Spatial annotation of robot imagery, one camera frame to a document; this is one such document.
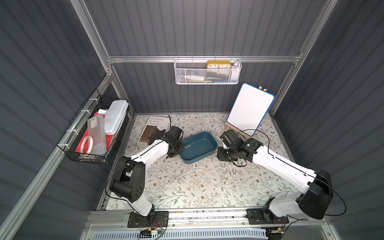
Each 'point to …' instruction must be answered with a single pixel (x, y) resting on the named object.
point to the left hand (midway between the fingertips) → (182, 150)
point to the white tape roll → (91, 143)
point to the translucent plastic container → (96, 131)
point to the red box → (110, 138)
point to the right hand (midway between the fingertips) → (220, 154)
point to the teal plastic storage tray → (198, 147)
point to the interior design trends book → (152, 123)
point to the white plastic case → (116, 111)
